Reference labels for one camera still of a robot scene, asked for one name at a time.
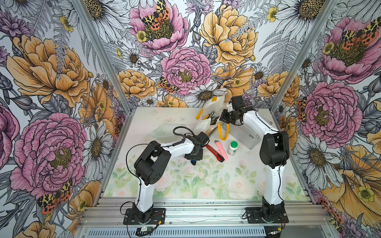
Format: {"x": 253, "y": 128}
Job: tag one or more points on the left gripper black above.
{"x": 198, "y": 157}

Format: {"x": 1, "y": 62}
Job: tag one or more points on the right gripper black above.
{"x": 224, "y": 119}

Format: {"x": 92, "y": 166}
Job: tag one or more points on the grey metal utility knife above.
{"x": 214, "y": 120}

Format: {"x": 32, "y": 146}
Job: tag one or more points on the pink utility knife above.
{"x": 221, "y": 150}

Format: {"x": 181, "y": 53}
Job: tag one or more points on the red utility knife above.
{"x": 217, "y": 155}

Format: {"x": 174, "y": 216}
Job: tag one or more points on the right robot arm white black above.
{"x": 274, "y": 153}

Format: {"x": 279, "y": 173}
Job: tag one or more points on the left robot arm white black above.
{"x": 152, "y": 163}

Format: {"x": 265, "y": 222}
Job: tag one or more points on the silver aluminium case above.
{"x": 251, "y": 132}

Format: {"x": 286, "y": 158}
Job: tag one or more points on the white bottle green cap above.
{"x": 233, "y": 146}

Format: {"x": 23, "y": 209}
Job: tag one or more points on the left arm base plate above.
{"x": 152, "y": 216}

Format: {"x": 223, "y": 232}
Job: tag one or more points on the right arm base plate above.
{"x": 256, "y": 215}

